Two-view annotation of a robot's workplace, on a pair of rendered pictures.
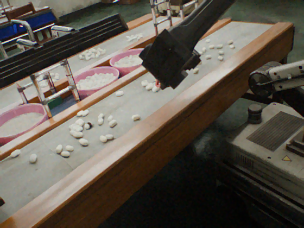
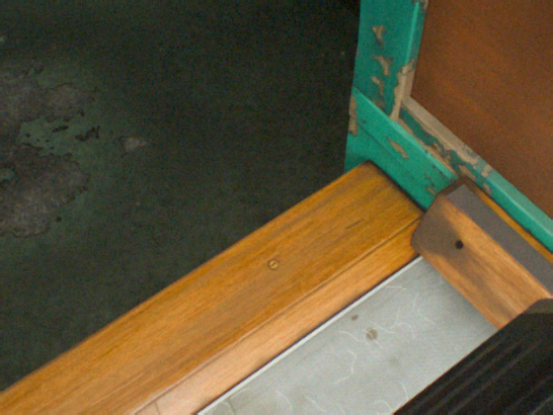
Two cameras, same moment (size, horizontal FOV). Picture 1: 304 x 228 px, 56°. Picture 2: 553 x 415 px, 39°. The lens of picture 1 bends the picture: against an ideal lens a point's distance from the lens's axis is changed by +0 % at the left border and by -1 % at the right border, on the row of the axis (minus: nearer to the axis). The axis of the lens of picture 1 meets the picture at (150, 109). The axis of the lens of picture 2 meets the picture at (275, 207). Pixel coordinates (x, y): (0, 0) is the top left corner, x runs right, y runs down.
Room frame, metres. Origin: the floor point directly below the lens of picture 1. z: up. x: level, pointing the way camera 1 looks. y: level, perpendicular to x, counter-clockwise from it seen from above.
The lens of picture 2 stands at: (1.01, 0.36, 1.44)
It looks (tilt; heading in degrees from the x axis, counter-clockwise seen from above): 56 degrees down; 184
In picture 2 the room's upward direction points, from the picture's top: 1 degrees counter-clockwise
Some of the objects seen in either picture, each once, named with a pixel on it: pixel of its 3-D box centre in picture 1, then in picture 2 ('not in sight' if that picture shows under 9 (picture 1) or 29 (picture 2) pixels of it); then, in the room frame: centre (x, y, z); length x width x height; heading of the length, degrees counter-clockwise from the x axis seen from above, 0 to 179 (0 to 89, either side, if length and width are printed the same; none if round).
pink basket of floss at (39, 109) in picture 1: (21, 127); not in sight; (1.13, 0.59, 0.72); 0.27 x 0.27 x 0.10
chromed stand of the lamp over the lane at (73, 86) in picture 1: (63, 86); not in sight; (1.09, 0.33, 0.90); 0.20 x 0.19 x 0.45; 130
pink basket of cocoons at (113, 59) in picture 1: (133, 64); not in sight; (1.60, 0.04, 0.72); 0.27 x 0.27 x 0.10
